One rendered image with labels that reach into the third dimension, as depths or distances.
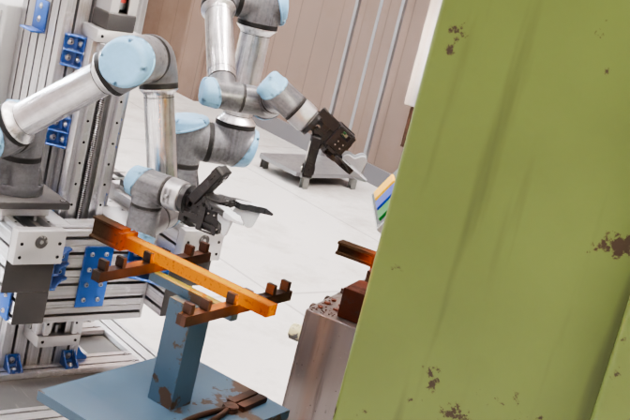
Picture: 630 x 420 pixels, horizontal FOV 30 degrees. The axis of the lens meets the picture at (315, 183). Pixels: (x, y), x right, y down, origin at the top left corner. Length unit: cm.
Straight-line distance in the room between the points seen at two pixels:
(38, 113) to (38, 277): 46
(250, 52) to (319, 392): 119
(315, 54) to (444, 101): 629
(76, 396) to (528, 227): 90
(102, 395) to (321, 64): 608
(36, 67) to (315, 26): 509
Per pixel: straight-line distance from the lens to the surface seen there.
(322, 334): 242
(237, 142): 334
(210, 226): 272
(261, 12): 328
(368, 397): 212
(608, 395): 189
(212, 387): 241
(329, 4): 820
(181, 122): 330
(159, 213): 283
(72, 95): 283
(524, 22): 193
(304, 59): 834
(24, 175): 308
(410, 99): 238
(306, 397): 248
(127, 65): 273
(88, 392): 229
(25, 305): 311
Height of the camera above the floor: 173
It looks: 14 degrees down
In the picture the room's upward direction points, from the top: 14 degrees clockwise
